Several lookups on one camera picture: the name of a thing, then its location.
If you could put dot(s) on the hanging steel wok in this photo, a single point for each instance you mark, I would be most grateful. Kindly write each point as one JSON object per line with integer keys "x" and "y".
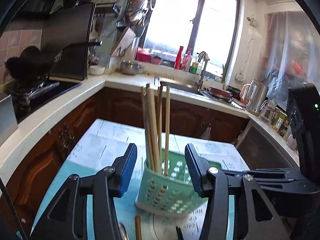
{"x": 136, "y": 10}

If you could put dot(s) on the black wok on stove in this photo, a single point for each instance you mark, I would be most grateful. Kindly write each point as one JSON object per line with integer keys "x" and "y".
{"x": 33, "y": 64}

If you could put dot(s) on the green dish soap bottle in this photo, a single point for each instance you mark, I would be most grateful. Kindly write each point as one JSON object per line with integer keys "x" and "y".
{"x": 194, "y": 66}

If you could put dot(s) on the green plastic utensil holder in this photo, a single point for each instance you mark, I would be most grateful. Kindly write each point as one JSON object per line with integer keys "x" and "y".
{"x": 172, "y": 195}

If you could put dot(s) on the black range hood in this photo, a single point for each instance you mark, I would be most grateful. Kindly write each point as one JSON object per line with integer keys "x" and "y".
{"x": 65, "y": 27}

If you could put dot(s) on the red bowl on sill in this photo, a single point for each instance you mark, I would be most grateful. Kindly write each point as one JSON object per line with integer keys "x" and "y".
{"x": 142, "y": 55}

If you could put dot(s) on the steel kitchen sink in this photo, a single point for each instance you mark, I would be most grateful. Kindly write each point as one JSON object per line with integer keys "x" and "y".
{"x": 181, "y": 86}

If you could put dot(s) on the wooden cutting board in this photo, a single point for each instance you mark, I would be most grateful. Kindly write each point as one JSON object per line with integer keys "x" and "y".
{"x": 126, "y": 38}

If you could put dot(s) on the steel kitchen faucet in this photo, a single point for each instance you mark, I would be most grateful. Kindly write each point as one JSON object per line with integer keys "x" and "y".
{"x": 202, "y": 58}

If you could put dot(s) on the steel electric kettle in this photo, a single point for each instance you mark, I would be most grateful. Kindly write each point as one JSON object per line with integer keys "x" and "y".
{"x": 253, "y": 95}

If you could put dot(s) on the pink soap bottle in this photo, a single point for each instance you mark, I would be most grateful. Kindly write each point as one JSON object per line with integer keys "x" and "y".
{"x": 186, "y": 62}

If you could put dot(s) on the red pan by sink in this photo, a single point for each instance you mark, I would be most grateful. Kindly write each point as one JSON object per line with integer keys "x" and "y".
{"x": 223, "y": 94}

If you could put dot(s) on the steel fork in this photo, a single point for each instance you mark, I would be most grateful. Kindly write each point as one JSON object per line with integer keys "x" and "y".
{"x": 123, "y": 232}

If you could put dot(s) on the brown chopstick red band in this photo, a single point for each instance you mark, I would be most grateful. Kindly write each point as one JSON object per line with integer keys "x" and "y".
{"x": 145, "y": 122}

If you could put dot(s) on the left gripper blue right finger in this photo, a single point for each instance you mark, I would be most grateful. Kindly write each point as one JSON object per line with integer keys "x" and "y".
{"x": 197, "y": 167}

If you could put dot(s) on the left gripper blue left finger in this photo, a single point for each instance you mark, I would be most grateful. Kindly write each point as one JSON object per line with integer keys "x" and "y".
{"x": 123, "y": 170}

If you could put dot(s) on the bamboo chopstick plain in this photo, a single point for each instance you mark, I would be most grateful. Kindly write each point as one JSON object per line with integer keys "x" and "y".
{"x": 152, "y": 120}

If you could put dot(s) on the glass pitcher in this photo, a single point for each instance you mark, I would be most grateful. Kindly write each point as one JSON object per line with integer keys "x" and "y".
{"x": 267, "y": 110}

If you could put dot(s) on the red spray bottle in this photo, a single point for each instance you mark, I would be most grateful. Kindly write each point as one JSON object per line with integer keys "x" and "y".
{"x": 178, "y": 58}

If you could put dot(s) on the black chopstick gold band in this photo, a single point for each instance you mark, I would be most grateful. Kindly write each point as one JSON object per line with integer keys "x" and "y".
{"x": 179, "y": 233}

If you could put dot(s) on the white small bowl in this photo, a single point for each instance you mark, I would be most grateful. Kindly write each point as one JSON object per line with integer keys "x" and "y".
{"x": 96, "y": 70}

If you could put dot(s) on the steel pot on counter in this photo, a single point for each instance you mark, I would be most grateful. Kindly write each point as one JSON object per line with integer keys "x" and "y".
{"x": 130, "y": 67}

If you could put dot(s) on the built-in oven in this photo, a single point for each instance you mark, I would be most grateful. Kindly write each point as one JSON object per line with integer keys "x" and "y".
{"x": 260, "y": 150}

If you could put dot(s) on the long plain wooden chopstick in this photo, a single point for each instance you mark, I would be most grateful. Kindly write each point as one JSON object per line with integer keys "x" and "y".
{"x": 167, "y": 131}

